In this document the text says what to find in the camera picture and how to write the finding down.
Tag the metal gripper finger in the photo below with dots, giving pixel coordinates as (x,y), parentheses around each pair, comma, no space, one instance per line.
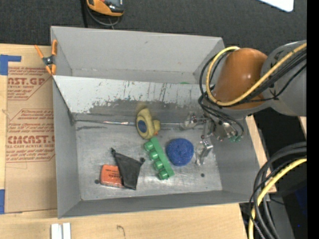
(204,150)
(190,122)

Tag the blue round sponge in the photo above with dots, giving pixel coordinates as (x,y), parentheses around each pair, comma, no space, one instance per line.
(180,152)

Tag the small green object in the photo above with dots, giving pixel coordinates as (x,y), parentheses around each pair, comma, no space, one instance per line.
(184,83)

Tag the green studded toy block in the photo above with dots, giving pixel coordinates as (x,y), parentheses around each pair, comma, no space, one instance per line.
(160,159)

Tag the yellow toy duck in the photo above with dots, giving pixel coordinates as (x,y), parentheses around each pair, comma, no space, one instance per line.
(145,124)

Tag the black cloth pouch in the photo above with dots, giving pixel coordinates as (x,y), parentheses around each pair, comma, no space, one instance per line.
(128,169)

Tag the grey metal bin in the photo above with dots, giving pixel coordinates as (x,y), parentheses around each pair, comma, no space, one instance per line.
(129,56)

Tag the orange rectangular sponge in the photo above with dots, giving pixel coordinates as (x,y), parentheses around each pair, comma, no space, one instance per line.
(109,174)

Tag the brown cardboard board, red print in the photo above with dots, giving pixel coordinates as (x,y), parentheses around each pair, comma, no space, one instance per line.
(27,123)

